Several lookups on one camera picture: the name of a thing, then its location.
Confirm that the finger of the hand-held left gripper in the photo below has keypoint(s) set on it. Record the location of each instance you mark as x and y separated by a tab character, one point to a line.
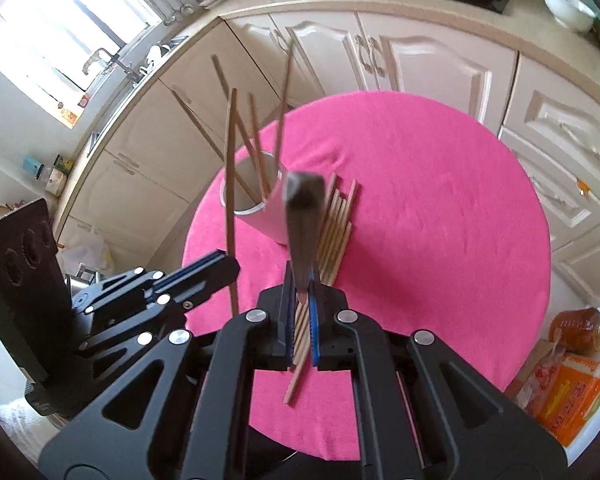
200	271
130	325

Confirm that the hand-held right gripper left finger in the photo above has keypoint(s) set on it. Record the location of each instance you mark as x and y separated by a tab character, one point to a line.
290	330

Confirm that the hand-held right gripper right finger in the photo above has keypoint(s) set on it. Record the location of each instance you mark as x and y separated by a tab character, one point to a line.
314	332

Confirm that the white cup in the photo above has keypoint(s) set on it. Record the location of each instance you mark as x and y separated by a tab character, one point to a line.
260	224

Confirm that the bunch of wooden chopsticks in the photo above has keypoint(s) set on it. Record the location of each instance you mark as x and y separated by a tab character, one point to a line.
337	230

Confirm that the white plastic bag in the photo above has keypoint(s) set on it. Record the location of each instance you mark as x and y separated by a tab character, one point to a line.
85	252

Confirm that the glass bottle with white label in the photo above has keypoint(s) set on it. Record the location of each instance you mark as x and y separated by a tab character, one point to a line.
55	182

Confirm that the teal box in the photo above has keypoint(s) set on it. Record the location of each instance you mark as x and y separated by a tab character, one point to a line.
31	167

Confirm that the small glass jar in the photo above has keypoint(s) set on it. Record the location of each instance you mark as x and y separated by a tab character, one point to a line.
66	162

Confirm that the steel sink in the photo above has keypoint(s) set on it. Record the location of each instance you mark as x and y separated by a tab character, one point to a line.
94	141

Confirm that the orange box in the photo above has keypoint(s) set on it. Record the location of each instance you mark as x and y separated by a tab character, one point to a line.
71	117

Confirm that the pink tablecloth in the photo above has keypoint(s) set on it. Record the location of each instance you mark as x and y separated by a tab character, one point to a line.
430	210

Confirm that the white plate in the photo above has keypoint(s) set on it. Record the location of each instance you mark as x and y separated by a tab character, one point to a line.
155	55

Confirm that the steel faucet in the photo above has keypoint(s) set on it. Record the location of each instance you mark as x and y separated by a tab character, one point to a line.
102	55

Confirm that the window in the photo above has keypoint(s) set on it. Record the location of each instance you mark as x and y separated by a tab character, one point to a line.
55	25

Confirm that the amber plastic jug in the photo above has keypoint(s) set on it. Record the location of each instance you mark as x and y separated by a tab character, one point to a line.
577	330

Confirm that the orange packet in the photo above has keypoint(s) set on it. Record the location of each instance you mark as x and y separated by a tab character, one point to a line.
575	400

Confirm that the small orange tag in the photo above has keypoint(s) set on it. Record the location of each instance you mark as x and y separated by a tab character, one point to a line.
584	187

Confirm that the white bowl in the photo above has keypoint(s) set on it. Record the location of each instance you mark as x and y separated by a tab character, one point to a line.
567	7

